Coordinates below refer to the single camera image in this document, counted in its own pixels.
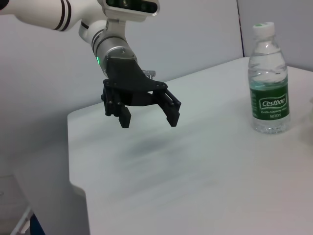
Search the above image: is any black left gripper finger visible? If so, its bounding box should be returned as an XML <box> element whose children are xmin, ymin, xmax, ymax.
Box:
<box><xmin>101</xmin><ymin>84</ymin><xmax>133</xmax><ymax>129</ymax></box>
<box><xmin>151</xmin><ymin>88</ymin><xmax>182</xmax><ymax>128</ymax></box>

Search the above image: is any clear green-label water bottle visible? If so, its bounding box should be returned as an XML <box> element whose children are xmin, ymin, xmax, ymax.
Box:
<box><xmin>247</xmin><ymin>21</ymin><xmax>291</xmax><ymax>134</ymax></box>

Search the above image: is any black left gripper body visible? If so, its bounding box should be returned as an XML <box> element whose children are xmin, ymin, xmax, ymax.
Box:
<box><xmin>102</xmin><ymin>56</ymin><xmax>169</xmax><ymax>108</ymax></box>

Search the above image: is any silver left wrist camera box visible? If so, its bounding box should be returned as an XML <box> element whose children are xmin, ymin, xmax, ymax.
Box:
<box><xmin>97</xmin><ymin>0</ymin><xmax>160</xmax><ymax>32</ymax></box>

